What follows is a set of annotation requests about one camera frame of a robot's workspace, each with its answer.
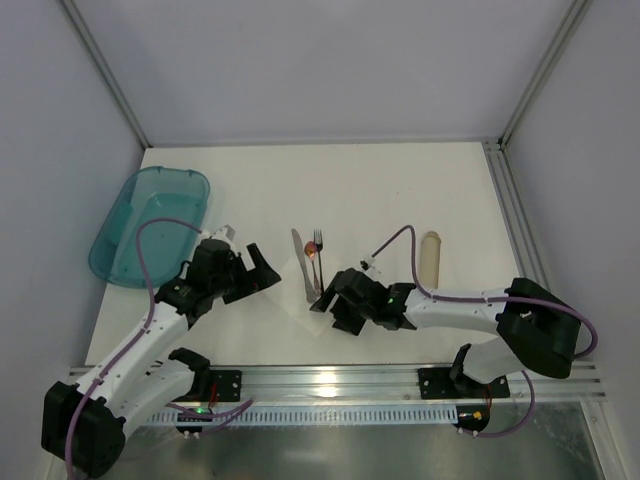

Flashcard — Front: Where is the white slotted cable duct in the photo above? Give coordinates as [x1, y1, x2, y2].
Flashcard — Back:
[145, 404, 456, 428]

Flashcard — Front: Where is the aluminium corner post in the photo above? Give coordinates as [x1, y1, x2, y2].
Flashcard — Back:
[57, 0, 152, 149]
[498, 0, 593, 149]

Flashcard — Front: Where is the left black controller board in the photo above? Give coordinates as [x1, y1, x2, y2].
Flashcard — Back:
[176, 407, 212, 437]

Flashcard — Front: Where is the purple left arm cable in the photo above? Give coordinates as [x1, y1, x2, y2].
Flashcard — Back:
[64, 217, 256, 476]

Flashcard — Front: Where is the aluminium left corner post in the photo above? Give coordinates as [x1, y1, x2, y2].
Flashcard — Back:
[57, 0, 152, 149]

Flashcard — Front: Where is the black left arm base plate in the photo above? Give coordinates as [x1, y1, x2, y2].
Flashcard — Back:
[199, 369, 242, 404]

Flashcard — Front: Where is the beige oval cutlery tray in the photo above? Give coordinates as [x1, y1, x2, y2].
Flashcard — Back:
[418, 231, 442, 289]

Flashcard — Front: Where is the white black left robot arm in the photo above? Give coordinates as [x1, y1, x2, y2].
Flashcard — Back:
[41, 238, 281, 478]

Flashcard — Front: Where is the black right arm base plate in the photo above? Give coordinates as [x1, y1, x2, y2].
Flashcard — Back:
[417, 367, 510, 400]

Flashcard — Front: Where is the iridescent pink spoon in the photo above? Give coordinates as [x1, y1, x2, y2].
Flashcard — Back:
[304, 241, 322, 296]

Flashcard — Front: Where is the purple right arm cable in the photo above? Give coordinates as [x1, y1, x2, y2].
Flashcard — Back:
[364, 224, 599, 440]

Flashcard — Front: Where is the aluminium rail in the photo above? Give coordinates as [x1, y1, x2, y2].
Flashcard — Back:
[218, 361, 606, 405]
[482, 140, 550, 288]

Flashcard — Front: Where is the right black controller board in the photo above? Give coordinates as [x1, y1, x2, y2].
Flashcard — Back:
[453, 404, 491, 435]

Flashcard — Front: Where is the black controller board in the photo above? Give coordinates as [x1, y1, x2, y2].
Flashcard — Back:
[176, 407, 212, 437]
[453, 404, 491, 435]

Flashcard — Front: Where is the aluminium front rail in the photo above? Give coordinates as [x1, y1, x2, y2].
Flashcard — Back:
[218, 361, 606, 405]

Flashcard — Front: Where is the teal transparent plastic bin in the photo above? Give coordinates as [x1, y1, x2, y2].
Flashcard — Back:
[88, 166, 210, 289]

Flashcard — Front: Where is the aluminium right side rail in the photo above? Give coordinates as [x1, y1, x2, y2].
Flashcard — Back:
[482, 140, 550, 288]

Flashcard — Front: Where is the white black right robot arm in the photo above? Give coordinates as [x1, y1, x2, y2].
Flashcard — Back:
[310, 268, 581, 398]

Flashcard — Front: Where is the silver table knife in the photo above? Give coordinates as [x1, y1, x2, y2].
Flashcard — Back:
[291, 228, 317, 304]

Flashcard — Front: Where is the aluminium right corner post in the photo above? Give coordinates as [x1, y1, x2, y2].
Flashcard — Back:
[498, 0, 593, 149]

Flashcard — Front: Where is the black fork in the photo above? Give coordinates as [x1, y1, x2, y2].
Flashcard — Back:
[314, 229, 325, 292]

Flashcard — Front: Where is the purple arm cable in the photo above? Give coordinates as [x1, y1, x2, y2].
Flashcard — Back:
[64, 217, 256, 476]
[364, 224, 599, 440]

